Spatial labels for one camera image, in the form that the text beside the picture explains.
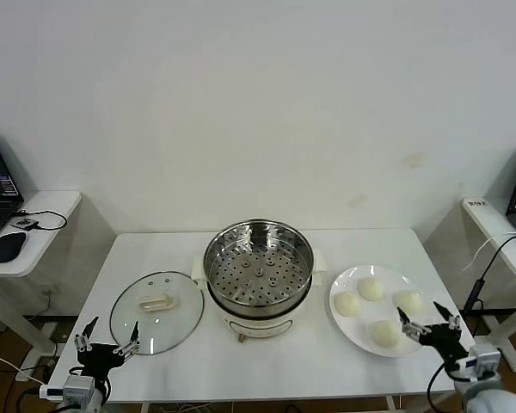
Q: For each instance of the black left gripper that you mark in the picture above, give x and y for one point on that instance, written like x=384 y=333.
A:
x=99 y=359

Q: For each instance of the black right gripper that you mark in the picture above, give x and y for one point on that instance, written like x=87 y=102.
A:
x=445 y=342

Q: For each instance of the white steamed baozi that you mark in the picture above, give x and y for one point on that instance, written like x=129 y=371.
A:
x=370 y=288
x=412 y=301
x=347 y=303
x=385 y=333

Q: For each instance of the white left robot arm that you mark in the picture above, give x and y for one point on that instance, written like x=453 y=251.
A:
x=98 y=402

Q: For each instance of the stainless steel steamer basket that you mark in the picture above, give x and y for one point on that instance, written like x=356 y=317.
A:
x=258 y=275

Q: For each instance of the brown floor socket box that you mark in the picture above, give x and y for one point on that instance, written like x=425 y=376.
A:
x=61 y=336

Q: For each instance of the white round plate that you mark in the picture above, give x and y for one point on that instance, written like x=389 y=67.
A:
x=352 y=333

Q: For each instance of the white floor power strip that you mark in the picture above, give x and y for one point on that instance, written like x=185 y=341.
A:
x=30 y=372

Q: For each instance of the white side table with mouse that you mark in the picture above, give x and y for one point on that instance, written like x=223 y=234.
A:
x=38 y=254

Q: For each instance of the white side table with label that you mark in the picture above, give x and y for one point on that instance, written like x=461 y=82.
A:
x=483 y=223

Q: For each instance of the small printed label sticker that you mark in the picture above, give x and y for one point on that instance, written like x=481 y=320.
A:
x=476 y=203

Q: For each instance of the black computer mouse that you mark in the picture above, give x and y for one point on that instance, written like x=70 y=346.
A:
x=8 y=247

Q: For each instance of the small black patterned device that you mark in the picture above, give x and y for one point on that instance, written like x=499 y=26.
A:
x=24 y=223

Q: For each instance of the white electric cooking pot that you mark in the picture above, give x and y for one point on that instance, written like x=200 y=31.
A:
x=262 y=324

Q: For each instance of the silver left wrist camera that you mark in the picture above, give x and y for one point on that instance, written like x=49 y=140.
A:
x=79 y=389

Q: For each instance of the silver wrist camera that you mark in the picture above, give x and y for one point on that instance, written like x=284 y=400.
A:
x=485 y=359
x=79 y=389

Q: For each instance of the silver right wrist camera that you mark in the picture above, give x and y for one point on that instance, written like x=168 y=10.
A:
x=485 y=359

